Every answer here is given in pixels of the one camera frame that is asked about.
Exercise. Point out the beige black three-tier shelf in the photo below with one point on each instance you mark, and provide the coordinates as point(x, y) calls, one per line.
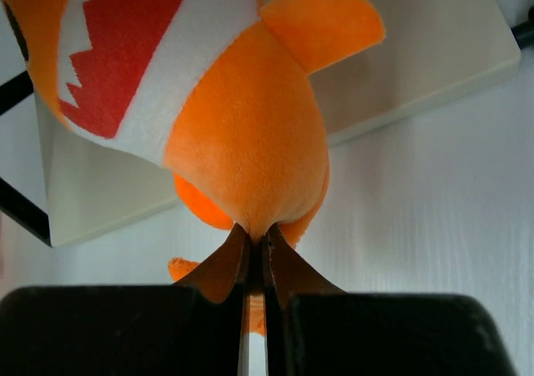
point(435, 52)

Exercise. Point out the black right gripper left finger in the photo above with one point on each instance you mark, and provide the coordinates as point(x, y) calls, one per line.
point(193, 327)

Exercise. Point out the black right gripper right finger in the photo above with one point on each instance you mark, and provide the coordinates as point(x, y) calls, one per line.
point(315, 328)

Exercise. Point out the orange shark plush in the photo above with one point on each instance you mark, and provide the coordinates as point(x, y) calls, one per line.
point(216, 91)

